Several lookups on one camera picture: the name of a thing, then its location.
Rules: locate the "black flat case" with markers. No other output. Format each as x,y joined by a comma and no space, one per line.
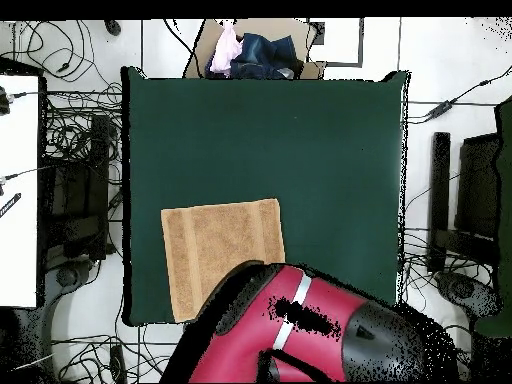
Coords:
478,188

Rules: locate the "tan terry towel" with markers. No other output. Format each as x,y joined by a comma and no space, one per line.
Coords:
212,240

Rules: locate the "green hanging cloth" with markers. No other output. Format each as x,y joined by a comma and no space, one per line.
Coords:
504,200

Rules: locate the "blue denim jeans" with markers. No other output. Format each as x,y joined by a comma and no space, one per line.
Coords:
264,56

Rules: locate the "black upright bar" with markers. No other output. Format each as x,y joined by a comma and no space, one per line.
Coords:
440,192

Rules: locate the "white desk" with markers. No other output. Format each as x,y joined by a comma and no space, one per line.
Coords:
18,192

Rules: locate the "pale pink garment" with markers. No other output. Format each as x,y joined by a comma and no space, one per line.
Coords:
224,52

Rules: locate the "dark green table cloth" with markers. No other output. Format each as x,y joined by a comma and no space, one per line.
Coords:
320,160

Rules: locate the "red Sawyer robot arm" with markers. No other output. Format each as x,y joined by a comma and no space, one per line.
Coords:
248,340

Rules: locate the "black equipment stand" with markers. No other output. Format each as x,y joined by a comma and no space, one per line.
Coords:
80,200

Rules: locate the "black oval device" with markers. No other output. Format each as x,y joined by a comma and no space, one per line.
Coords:
113,27

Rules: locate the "dark round floor stand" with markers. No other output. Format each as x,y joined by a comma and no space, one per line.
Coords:
68,276
464,290

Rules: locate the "brown cardboard box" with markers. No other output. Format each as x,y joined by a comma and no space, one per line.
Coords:
204,48

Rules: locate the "small black desk device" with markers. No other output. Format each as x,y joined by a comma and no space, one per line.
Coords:
4,104

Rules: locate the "black power strip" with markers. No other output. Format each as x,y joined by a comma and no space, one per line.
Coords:
118,362

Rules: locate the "black flat strip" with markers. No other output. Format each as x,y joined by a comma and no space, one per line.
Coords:
10,204

